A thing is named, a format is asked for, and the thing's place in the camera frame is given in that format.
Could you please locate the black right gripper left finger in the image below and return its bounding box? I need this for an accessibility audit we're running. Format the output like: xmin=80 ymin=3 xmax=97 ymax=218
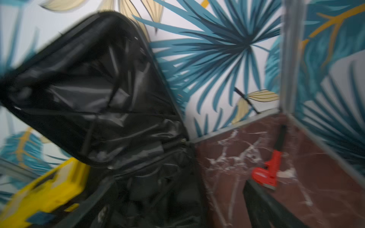
xmin=54 ymin=177 xmax=117 ymax=228

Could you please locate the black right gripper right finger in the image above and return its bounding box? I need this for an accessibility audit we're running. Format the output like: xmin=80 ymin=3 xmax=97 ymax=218
xmin=243 ymin=180 xmax=308 ymax=228

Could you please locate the black hard-shell suitcase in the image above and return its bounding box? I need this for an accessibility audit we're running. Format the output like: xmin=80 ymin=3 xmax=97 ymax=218
xmin=1 ymin=11 xmax=208 ymax=228

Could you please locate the red pipe wrench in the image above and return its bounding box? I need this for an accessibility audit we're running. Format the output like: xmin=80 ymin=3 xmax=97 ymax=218
xmin=252 ymin=125 xmax=287 ymax=190

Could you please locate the yellow and black toolbox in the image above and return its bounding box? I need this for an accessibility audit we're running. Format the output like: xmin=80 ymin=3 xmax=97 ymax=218
xmin=1 ymin=158 xmax=91 ymax=228

